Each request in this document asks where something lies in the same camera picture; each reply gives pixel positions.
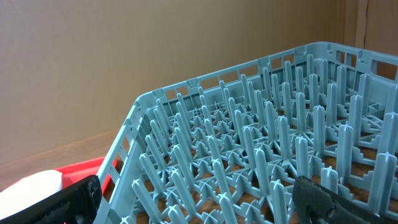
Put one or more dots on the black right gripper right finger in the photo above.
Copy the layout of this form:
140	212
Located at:
315	203

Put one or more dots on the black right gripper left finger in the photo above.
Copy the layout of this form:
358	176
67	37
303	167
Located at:
77	203

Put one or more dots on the grey plastic dishwasher rack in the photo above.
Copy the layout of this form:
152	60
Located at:
229	145

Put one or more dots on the red plastic tray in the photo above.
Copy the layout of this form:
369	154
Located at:
75	172

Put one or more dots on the light blue plate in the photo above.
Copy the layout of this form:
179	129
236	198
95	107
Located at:
29	190

